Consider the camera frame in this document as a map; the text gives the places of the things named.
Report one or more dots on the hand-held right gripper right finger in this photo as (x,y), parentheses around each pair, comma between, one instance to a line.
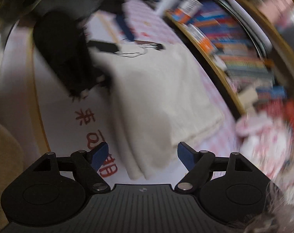
(185,156)

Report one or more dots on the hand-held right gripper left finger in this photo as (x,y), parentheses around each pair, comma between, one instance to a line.
(98,157)

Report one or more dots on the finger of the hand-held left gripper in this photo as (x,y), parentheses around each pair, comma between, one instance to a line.
(102,46)
(125,26)

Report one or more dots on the cream t-shirt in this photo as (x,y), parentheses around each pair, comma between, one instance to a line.
(161,97)

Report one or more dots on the pink checked printed mat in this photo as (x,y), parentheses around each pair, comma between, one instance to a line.
(64,131)

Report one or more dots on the tall orange white box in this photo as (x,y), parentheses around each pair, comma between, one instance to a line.
(185,8)

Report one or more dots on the pink plush toy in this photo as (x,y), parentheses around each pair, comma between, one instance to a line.
(263,140)

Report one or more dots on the wooden bookshelf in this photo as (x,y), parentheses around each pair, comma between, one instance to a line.
(210,60)

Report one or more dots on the person's beige clothing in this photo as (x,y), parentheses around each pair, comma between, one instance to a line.
(5,155)

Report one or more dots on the grey fluffy thing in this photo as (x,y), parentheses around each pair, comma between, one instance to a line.
(270,211)

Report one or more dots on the row of colourful books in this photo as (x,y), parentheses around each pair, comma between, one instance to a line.
(236,51)

